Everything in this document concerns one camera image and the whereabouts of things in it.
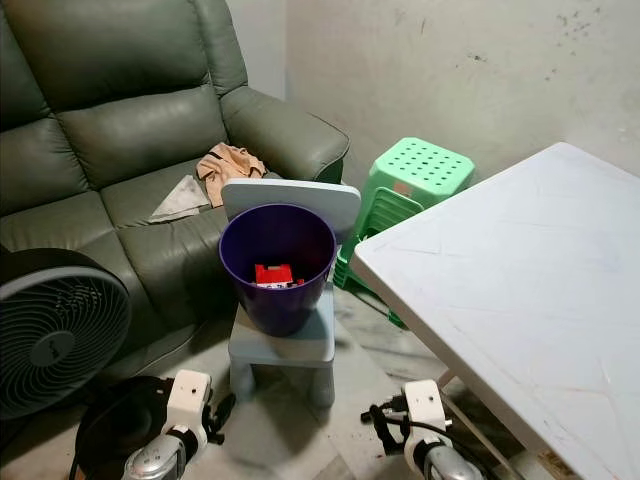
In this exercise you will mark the black round floor fan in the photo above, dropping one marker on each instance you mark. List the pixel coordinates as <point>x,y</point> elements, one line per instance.
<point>60,330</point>

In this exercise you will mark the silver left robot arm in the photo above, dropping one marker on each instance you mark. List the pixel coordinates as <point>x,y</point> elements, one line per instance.
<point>155,462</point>

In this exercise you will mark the purple rubbish bin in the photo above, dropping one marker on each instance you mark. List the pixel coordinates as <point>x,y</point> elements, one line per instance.
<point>275,310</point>

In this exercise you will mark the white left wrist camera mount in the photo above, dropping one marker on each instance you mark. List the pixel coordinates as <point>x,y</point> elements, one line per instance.
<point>190,395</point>

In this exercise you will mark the red and tan cardboard package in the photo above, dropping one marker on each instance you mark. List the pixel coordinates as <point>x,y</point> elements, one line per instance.
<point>272,273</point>

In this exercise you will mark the dark green leather sofa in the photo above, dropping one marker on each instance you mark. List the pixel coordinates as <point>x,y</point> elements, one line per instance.
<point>120,130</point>

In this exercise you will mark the white grey folded cloth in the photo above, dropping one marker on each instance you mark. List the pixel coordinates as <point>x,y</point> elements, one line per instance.
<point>180,200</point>

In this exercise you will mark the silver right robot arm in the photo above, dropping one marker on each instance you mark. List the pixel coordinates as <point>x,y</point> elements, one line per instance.
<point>445,465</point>

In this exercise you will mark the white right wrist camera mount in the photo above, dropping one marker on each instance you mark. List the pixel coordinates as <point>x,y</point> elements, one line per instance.
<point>423,405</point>

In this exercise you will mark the beige crumpled cloth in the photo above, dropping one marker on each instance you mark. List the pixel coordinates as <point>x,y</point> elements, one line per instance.
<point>230,165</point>

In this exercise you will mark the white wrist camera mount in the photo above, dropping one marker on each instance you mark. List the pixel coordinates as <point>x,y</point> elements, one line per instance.
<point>190,395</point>
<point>423,405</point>

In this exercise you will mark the green plastic stool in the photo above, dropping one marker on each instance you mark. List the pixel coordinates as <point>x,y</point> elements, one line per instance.
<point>420,165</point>

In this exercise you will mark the white folding table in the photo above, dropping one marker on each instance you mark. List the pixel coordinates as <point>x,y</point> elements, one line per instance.
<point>530,290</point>

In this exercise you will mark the light blue small chair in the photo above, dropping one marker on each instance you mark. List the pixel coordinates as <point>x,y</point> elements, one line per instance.
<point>280,348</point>

